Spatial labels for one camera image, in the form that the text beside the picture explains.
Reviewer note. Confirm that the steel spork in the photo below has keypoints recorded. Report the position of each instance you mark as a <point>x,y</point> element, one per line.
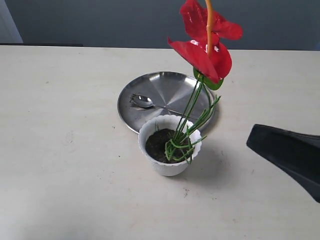
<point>146,103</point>

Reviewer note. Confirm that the red artificial flower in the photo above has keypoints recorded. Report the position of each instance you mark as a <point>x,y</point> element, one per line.
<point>211,62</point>

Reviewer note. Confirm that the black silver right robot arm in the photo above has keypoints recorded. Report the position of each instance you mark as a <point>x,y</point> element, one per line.
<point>297,154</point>

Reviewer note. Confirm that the white scalloped plastic pot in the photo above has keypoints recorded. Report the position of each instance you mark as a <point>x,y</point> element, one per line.
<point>169,122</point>

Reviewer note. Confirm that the dark soil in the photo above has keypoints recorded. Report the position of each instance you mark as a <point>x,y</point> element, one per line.
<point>155,147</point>

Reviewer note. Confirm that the round steel plate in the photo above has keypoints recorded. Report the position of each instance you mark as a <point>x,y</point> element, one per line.
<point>169,91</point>

